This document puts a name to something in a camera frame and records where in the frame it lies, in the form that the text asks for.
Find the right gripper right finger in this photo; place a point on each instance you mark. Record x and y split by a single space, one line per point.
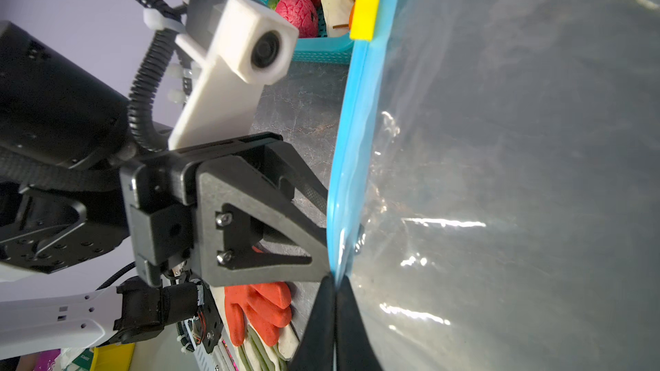
353 348

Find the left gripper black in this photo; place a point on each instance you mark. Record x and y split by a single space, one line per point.
247 228

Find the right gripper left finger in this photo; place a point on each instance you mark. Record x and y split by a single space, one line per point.
316 349

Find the clear zip top bag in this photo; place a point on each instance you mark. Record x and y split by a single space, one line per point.
495 190

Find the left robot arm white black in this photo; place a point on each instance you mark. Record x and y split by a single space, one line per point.
64 137

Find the green striped work glove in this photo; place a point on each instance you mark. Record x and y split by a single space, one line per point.
254 354

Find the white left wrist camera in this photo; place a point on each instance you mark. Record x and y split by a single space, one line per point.
241 46

